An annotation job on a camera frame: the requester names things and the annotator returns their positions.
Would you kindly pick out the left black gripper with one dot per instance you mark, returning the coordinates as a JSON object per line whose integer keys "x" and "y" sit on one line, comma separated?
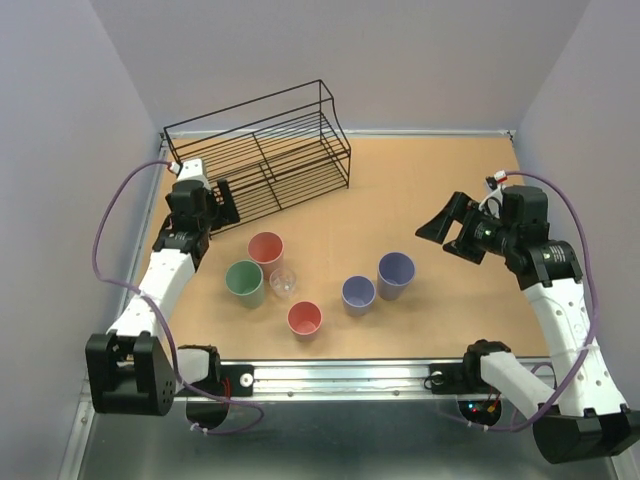
{"x": 223, "y": 213}

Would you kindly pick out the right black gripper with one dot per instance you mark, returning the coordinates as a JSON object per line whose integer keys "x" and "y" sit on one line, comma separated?
{"x": 437, "y": 228}

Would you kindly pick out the tall pink cup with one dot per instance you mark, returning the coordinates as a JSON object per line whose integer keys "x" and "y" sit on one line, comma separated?
{"x": 267, "y": 250}

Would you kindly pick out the tall green cup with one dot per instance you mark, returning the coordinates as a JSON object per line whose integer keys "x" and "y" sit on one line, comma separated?
{"x": 245, "y": 280}

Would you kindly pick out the tall purple cup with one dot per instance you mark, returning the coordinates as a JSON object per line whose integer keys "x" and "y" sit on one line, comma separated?
{"x": 395, "y": 272}

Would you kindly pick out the short purple cup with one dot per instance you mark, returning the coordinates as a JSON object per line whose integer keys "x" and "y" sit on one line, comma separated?
{"x": 358, "y": 295}

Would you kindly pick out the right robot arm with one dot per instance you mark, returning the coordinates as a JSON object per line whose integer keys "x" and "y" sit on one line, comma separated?
{"x": 585, "y": 416}

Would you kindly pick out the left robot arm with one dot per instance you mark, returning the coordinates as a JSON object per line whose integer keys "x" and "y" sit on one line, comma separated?
{"x": 129, "y": 370}

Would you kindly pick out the clear glass cup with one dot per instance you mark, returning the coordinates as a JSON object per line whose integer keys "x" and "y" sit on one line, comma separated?
{"x": 283, "y": 282}

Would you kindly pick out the short red cup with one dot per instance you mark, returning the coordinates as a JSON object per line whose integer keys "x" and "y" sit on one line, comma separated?
{"x": 304, "y": 319}

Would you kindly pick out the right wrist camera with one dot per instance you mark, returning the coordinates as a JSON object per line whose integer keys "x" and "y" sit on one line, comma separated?
{"x": 492, "y": 203}

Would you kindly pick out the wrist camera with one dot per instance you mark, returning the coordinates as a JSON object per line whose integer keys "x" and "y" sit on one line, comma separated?
{"x": 492, "y": 203}
{"x": 192, "y": 169}

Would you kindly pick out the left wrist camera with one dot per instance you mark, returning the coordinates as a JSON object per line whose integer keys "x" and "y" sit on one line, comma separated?
{"x": 192, "y": 169}

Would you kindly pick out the black wire dish rack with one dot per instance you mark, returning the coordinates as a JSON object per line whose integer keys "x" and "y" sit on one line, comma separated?
{"x": 275, "y": 151}

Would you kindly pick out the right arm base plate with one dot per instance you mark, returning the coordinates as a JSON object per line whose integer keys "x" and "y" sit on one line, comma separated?
{"x": 452, "y": 379}

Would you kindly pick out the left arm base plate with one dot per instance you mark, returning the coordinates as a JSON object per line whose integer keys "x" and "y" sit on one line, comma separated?
{"x": 234, "y": 379}

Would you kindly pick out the aluminium mounting rail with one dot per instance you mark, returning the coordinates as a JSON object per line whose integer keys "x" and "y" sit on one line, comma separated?
{"x": 349, "y": 380}

